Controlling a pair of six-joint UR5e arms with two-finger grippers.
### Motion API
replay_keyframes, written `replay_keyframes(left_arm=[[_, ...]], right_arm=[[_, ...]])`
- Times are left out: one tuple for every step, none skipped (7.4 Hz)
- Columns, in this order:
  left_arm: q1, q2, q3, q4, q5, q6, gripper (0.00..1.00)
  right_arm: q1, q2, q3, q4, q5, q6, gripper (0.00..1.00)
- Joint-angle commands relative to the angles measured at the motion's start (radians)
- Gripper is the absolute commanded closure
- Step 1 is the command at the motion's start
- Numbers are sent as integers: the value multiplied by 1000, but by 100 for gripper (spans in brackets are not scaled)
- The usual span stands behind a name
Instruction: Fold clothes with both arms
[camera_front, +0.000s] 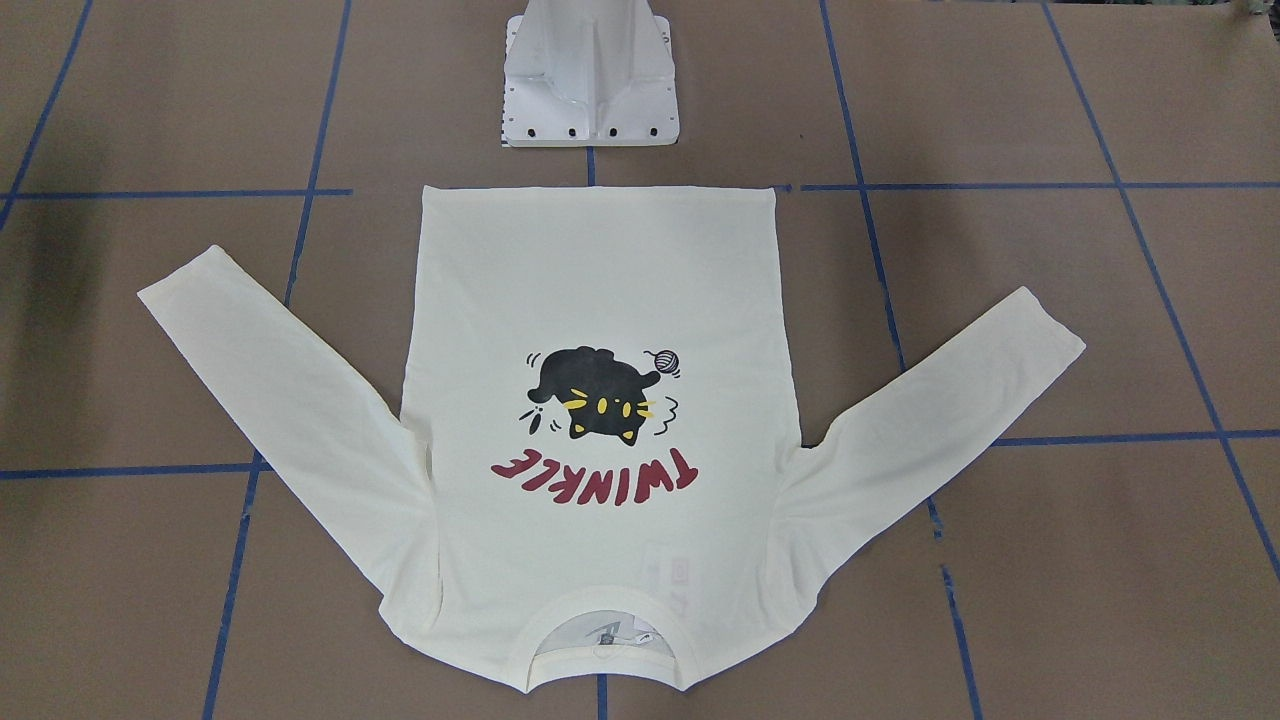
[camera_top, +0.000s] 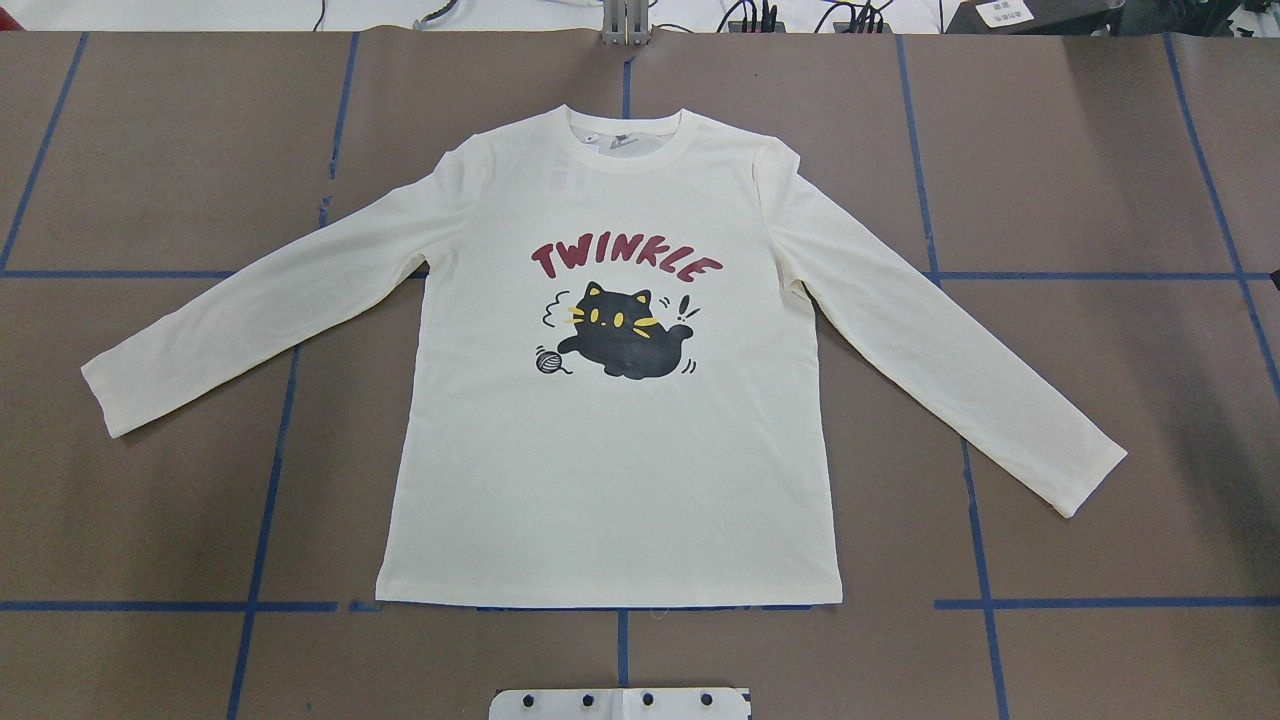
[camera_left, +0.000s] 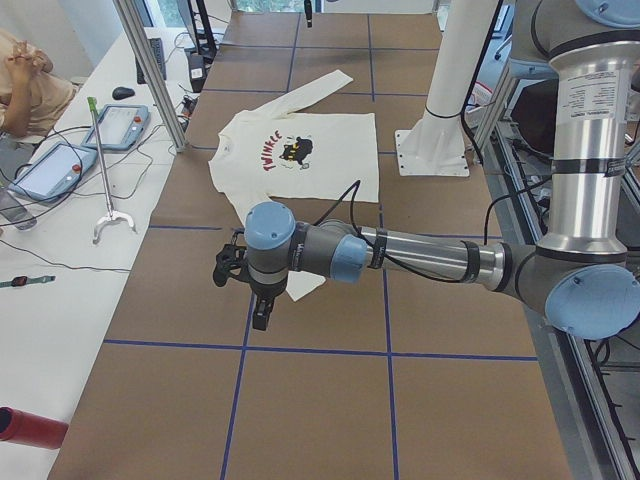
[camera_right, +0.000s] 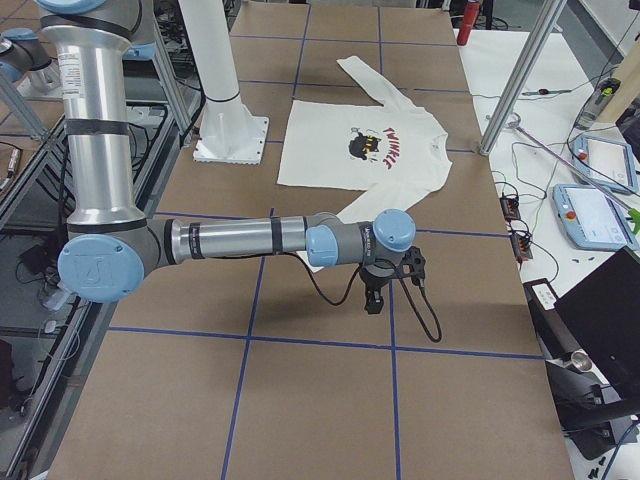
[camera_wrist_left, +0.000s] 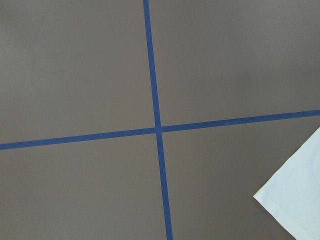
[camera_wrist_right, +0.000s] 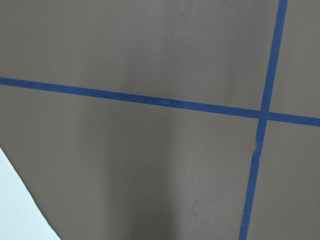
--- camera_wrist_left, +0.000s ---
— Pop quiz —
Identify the cream white t-shirt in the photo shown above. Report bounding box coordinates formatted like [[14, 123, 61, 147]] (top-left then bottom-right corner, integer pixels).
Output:
[[253, 130, 320, 240]]

